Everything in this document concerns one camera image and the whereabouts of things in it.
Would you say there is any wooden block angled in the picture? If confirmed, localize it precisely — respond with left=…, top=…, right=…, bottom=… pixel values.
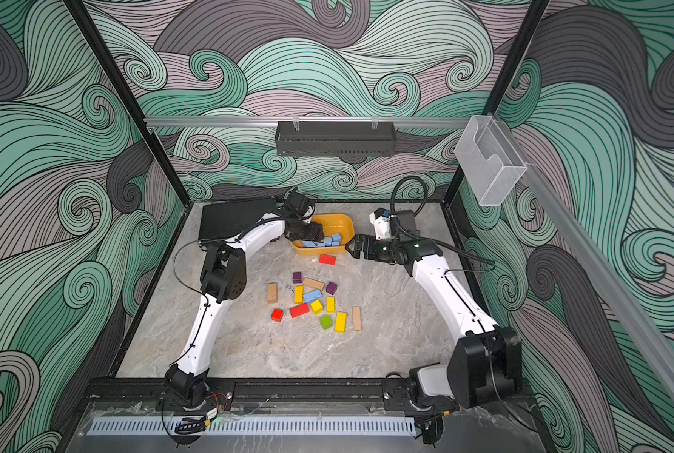
left=303, top=277, right=325, bottom=291

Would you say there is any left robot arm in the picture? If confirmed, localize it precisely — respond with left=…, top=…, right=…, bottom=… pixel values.
left=165, top=189, right=325, bottom=409

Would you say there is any yellow long block left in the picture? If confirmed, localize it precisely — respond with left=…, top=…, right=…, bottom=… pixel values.
left=293, top=285, right=304, bottom=305

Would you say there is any wooden block left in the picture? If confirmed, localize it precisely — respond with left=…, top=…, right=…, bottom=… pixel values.
left=266, top=282, right=278, bottom=303

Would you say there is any white slotted cable duct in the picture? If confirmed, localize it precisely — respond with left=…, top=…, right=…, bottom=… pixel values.
left=85, top=416, right=416, bottom=437

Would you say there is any clear acrylic holder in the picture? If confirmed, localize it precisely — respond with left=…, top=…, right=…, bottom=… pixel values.
left=455, top=115, right=527, bottom=207

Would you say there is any black wall shelf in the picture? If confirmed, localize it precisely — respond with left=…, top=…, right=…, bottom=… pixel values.
left=275, top=122, right=397, bottom=158

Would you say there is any green cube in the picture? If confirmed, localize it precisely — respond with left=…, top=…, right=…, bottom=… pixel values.
left=320, top=315, right=333, bottom=330

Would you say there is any red block near bin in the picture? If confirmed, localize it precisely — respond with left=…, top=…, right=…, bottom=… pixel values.
left=319, top=255, right=337, bottom=265

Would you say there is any yellow long block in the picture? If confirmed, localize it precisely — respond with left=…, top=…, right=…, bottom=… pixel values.
left=293, top=285, right=304, bottom=305
left=335, top=311, right=347, bottom=333

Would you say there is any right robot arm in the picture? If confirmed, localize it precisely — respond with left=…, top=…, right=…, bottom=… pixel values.
left=345, top=185, right=523, bottom=411

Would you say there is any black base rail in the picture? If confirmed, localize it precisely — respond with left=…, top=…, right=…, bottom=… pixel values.
left=81, top=376, right=536, bottom=414

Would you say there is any yellow cube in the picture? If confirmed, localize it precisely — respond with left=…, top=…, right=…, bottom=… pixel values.
left=310, top=300, right=324, bottom=314

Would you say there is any wooden block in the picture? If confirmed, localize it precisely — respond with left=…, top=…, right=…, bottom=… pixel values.
left=266, top=282, right=278, bottom=303
left=352, top=307, right=362, bottom=331

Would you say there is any yellow block small upright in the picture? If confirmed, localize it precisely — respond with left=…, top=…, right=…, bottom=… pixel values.
left=327, top=296, right=336, bottom=313

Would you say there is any red long block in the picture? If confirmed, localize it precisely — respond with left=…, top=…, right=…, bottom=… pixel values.
left=290, top=303, right=310, bottom=318

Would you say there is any wooden block right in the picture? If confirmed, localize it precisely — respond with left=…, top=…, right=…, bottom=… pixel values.
left=352, top=307, right=362, bottom=331

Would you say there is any red cube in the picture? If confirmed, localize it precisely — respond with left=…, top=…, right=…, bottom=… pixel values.
left=271, top=309, right=284, bottom=322

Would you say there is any black briefcase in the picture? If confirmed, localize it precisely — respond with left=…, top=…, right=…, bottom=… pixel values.
left=198, top=197, right=278, bottom=241

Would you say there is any purple cube right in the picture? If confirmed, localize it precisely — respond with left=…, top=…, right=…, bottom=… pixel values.
left=325, top=281, right=338, bottom=294

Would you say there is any yellow long block right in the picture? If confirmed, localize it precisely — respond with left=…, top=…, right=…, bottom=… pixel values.
left=335, top=311, right=347, bottom=333

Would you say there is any yellow plastic bin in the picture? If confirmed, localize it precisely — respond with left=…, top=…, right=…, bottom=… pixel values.
left=292, top=213, right=356, bottom=256

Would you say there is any aluminium wall rail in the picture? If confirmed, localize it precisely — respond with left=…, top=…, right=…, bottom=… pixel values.
left=144, top=115, right=470, bottom=129

